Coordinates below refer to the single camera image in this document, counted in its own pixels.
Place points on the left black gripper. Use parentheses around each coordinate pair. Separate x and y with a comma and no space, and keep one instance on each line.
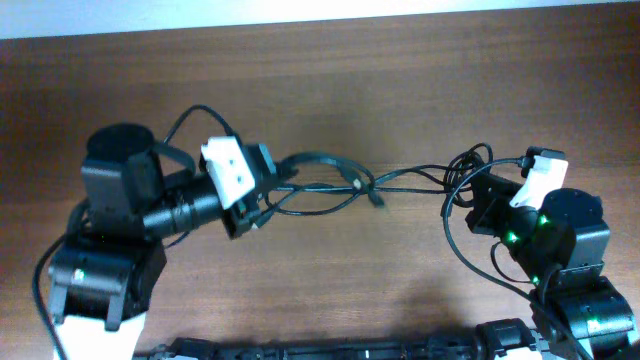
(239,215)

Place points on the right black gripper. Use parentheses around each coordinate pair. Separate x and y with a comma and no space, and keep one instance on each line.
(490,202)

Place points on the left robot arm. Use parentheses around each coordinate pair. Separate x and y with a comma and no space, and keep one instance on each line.
(140,192)

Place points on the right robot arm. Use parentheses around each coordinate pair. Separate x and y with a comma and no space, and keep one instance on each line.
(559,240)

